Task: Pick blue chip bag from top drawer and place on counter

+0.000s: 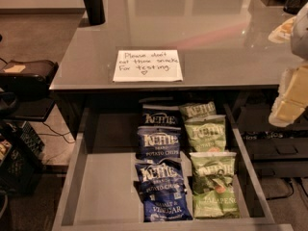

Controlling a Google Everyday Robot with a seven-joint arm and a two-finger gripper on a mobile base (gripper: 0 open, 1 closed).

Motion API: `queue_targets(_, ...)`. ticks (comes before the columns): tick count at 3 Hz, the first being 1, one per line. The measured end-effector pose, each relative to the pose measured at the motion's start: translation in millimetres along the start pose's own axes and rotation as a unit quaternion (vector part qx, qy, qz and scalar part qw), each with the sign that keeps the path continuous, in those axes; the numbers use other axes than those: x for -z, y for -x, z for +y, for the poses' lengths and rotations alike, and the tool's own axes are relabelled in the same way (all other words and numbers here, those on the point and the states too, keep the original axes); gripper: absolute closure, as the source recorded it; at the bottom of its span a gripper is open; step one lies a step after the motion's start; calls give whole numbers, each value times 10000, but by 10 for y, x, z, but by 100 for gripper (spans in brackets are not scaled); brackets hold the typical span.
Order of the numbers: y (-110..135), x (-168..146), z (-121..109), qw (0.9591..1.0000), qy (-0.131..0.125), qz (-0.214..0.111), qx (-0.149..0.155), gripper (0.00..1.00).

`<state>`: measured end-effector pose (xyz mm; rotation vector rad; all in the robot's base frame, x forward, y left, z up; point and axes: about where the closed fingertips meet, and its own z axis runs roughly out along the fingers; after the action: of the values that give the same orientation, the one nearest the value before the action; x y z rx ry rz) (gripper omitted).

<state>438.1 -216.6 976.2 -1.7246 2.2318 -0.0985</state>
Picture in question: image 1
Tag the back dark Kettle chip bag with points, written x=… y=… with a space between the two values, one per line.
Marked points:
x=158 y=115

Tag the grey open top drawer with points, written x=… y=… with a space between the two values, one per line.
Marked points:
x=100 y=189

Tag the dark lower shelf unit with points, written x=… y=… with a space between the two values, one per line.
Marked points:
x=273 y=151

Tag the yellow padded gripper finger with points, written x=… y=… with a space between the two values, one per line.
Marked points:
x=292 y=99
x=283 y=32

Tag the white handwritten paper note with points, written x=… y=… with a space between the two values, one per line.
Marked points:
x=147 y=66

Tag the back green Kettle chip bag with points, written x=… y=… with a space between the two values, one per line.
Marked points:
x=191 y=110

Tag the blue kettle chip bag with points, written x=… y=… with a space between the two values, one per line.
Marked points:
x=162 y=190
x=158 y=142

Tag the black plastic crate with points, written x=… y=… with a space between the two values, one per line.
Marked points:
x=20 y=162

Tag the black cylinder on counter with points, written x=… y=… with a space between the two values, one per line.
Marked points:
x=95 y=11

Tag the middle green Kettle chip bag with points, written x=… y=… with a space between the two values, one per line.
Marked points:
x=206 y=134

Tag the front green jalapeno chip bag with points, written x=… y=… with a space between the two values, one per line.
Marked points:
x=213 y=194

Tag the green kettle chip bag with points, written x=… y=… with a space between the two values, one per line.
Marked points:
x=206 y=134
x=191 y=110

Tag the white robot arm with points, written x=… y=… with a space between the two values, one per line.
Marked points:
x=299 y=35

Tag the black chair with note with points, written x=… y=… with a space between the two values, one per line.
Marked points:
x=25 y=91

